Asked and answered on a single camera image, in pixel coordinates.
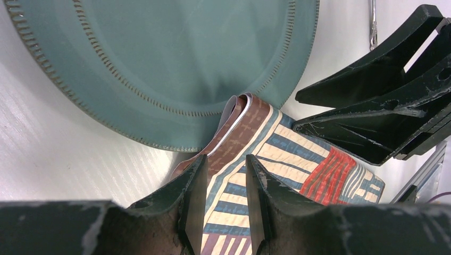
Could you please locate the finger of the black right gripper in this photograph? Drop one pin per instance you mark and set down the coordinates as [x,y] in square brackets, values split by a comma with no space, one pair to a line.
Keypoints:
[404,122]
[378,71]

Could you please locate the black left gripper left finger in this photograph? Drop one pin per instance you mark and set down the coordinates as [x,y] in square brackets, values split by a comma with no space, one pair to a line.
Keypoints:
[168,221]

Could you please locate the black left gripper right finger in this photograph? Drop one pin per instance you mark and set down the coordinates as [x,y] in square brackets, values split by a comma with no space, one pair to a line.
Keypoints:
[284,222]

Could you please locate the striped patchwork placemat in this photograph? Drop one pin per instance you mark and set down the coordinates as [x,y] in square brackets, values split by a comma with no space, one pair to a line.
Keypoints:
[311,167]

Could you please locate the ornate silver fork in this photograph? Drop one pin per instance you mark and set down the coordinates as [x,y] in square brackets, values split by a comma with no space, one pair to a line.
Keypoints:
[373,25]

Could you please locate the teal ceramic plate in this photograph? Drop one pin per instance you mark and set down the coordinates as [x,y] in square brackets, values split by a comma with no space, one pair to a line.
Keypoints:
[161,72]

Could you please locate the aluminium frame rails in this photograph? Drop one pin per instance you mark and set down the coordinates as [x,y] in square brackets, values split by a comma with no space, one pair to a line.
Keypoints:
[431,182]

